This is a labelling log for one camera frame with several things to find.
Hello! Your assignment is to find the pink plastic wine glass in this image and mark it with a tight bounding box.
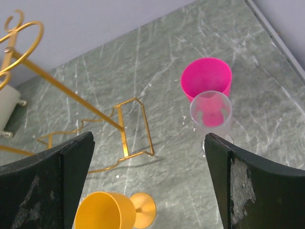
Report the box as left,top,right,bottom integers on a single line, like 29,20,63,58
181,57,233,102

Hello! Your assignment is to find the clear tall wine glass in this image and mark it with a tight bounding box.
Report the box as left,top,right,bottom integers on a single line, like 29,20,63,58
190,90,233,150

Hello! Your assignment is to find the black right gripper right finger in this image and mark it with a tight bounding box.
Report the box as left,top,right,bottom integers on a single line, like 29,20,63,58
204,133,305,229

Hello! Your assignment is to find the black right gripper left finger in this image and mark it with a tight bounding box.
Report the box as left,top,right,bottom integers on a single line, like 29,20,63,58
0,132,95,229

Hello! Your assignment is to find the yellow plastic wine glass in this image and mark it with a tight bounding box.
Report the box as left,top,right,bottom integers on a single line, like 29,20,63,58
74,191,156,229

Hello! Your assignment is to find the white round drawer box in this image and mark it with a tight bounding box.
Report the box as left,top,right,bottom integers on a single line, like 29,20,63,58
0,85,28,138

